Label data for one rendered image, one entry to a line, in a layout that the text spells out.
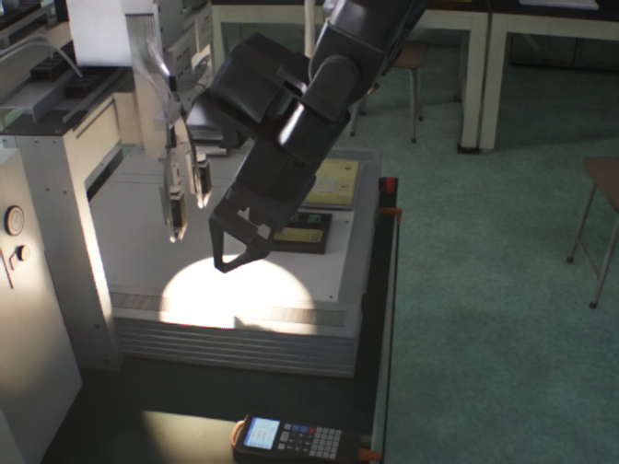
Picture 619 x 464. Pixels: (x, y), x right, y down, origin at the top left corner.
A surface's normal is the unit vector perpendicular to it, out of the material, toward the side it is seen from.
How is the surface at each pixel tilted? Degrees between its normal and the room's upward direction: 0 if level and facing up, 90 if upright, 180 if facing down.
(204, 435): 0
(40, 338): 90
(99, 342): 90
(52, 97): 90
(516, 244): 0
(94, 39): 90
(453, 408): 0
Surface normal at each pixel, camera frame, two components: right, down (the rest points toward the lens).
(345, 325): -0.01, -0.83
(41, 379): 0.99, 0.07
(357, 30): -0.34, 0.51
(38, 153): -0.14, 0.55
